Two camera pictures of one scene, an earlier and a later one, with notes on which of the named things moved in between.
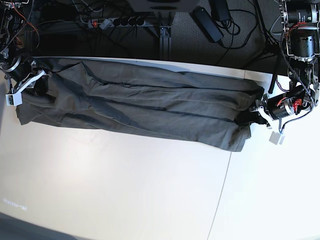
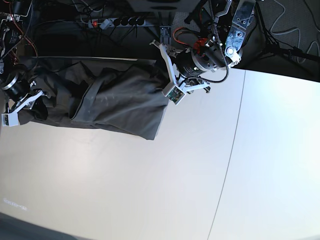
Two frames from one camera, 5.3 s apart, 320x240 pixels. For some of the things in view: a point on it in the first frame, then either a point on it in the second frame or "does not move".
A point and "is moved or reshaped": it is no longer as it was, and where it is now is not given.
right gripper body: (274, 106) → (190, 70)
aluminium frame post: (165, 53) does not move
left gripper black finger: (41, 86) → (40, 109)
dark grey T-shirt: (151, 101) is moved or reshaped
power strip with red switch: (99, 24) does not move
